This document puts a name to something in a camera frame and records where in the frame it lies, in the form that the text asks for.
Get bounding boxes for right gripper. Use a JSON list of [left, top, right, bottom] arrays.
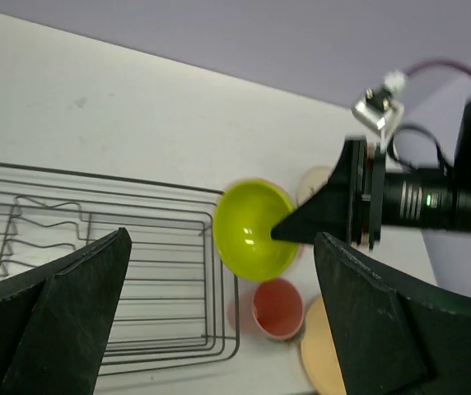
[[271, 139, 471, 249]]

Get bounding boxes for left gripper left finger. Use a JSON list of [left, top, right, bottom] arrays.
[[0, 228, 132, 394]]

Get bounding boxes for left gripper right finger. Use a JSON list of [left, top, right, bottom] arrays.
[[314, 233, 471, 394]]

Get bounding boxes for lime green bowl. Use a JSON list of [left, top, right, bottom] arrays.
[[212, 179, 300, 282]]

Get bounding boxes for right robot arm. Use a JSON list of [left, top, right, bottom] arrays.
[[271, 100, 471, 246]]

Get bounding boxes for pink cream plate near rack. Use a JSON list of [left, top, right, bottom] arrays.
[[296, 165, 333, 207]]

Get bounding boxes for plain yellow bear plate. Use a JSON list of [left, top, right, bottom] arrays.
[[300, 296, 347, 395]]

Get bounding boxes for pink plastic cup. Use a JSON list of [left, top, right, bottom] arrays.
[[226, 277, 305, 341]]

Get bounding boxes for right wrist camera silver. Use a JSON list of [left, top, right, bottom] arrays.
[[352, 70, 408, 144]]

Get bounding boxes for black wire dish rack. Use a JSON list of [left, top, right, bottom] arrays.
[[0, 163, 240, 377]]

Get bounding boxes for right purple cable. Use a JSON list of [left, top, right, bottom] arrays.
[[406, 58, 471, 94]]

